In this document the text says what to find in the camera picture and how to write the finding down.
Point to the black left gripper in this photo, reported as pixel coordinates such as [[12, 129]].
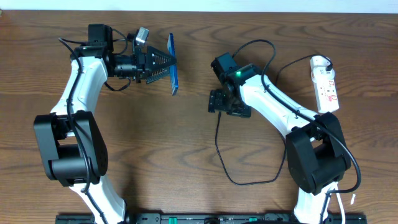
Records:
[[141, 65]]

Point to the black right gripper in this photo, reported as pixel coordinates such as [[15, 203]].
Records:
[[222, 104]]

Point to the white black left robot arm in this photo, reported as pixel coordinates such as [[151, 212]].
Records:
[[72, 149]]

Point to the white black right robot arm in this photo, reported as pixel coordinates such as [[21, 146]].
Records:
[[314, 144]]

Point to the white USB charger adapter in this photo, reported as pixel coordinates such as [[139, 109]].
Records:
[[321, 69]]

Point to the white power strip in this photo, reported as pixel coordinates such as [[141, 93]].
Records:
[[325, 91]]

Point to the white paper tag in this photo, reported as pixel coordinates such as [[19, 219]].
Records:
[[352, 199]]

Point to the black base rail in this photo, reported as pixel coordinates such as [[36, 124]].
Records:
[[155, 218]]

